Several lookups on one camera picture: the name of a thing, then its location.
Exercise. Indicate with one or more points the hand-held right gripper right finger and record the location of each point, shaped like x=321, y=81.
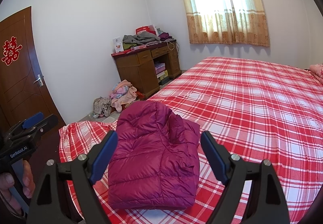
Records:
x=214, y=158

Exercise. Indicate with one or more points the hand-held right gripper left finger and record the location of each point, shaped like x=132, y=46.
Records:
x=104, y=156

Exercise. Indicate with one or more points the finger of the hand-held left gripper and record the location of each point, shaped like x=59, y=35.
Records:
x=31, y=120
x=45, y=125

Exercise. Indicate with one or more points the magenta puffer jacket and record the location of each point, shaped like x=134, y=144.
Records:
x=151, y=151

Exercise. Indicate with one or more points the pile of pastel clothes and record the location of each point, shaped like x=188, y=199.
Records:
x=123, y=93

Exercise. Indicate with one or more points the pile of grey folded clothes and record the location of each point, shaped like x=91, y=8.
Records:
x=141, y=37

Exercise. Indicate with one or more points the purple folded clothes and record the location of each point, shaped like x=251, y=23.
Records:
x=165, y=35

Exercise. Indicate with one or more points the person's left hand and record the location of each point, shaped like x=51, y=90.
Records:
x=6, y=181

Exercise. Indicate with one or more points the brown wooden door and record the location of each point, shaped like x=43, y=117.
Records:
x=20, y=88

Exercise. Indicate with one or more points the grey patterned cloth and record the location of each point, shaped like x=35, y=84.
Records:
x=101, y=105

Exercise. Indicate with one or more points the bed with red plaid sheet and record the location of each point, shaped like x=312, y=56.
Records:
x=252, y=113

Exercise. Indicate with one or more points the red bag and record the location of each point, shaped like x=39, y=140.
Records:
x=140, y=95

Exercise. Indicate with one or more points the red paper door decoration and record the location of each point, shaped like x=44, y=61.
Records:
x=11, y=50

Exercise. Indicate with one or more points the brown wooden desk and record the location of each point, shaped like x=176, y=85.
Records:
x=136, y=75

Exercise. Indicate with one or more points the white shoe box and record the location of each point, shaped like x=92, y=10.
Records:
x=162, y=74

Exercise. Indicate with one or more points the red desk cover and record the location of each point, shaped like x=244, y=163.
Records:
x=121, y=54

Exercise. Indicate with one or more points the purple box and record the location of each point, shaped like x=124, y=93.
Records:
x=159, y=67

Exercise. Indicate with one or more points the white gift bag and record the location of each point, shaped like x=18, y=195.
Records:
x=117, y=45

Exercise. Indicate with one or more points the pink flat box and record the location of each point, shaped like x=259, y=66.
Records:
x=138, y=48

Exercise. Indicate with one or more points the beige window curtain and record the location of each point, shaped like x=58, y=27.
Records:
x=227, y=30

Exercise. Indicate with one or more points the red and white box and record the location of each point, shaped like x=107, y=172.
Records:
x=142, y=30

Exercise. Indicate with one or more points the pink floral folded blanket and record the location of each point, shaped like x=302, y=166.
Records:
x=318, y=71

